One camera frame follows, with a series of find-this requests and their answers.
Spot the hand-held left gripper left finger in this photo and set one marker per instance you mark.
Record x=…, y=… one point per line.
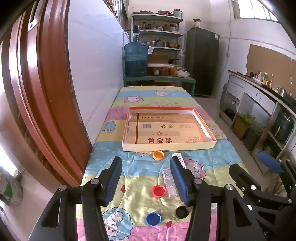
x=113, y=180

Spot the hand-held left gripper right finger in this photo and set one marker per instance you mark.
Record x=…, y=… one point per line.
x=180, y=183

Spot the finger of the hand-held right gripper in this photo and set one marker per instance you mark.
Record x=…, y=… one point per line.
x=269, y=162
x=241, y=177

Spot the red bottle cap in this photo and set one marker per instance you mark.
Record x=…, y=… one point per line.
x=158, y=191

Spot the white printed small box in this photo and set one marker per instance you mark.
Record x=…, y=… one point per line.
x=181, y=160

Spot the orange bottle cap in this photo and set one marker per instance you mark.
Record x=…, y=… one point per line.
x=158, y=155

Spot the orange-rimmed shallow box tray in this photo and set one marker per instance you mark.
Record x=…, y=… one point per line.
x=161, y=147

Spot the blue bottle cap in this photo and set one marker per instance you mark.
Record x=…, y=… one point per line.
x=153, y=219

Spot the clear plastic small bottle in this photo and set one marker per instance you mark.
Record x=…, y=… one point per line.
x=168, y=178

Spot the black bottle cap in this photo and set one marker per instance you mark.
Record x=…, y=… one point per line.
x=181, y=212

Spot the dark green enamel pot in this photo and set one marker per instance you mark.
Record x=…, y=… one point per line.
x=282, y=127

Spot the crate with green plants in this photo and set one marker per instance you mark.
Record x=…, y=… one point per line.
x=241, y=125

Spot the cartoon sheep printed blanket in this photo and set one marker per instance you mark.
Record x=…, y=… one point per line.
x=113, y=120

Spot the grey kitchen counter cabinet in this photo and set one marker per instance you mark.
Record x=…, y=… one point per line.
x=254, y=99

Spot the row of condiment bottles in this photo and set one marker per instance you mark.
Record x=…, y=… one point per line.
x=264, y=78

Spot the green and white sack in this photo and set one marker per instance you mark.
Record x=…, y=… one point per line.
x=10, y=190

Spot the green low table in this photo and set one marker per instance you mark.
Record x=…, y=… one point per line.
x=159, y=78

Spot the white plastic bag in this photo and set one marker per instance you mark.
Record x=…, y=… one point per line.
x=183, y=73

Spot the red-brown wooden door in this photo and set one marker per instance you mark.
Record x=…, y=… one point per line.
x=46, y=92

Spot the row of amber jars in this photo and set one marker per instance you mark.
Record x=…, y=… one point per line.
x=161, y=70

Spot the dark green fridge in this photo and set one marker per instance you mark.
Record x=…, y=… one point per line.
x=202, y=62

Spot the black pan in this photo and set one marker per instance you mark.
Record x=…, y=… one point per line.
x=172, y=61

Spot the blue water jug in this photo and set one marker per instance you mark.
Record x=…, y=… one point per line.
x=136, y=58

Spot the white shelf rack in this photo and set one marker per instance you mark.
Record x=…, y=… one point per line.
x=159, y=33

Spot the window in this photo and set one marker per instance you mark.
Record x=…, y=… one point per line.
x=254, y=10

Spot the teal enamel pot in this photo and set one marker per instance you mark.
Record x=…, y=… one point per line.
x=178, y=13

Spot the cardboard sheets on wall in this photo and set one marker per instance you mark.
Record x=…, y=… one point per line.
x=266, y=58

